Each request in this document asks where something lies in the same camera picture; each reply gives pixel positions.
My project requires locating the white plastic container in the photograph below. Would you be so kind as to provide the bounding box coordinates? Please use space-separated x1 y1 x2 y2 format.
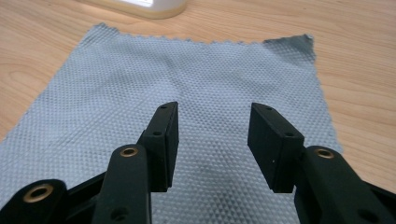
78 0 189 21

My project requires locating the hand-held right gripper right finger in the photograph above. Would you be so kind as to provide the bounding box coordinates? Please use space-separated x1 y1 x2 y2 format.
247 102 396 224

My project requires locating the grey textured cloth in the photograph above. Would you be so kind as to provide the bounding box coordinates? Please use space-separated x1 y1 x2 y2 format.
0 21 344 224

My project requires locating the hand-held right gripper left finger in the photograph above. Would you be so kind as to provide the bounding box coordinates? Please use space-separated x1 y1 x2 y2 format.
91 101 180 224

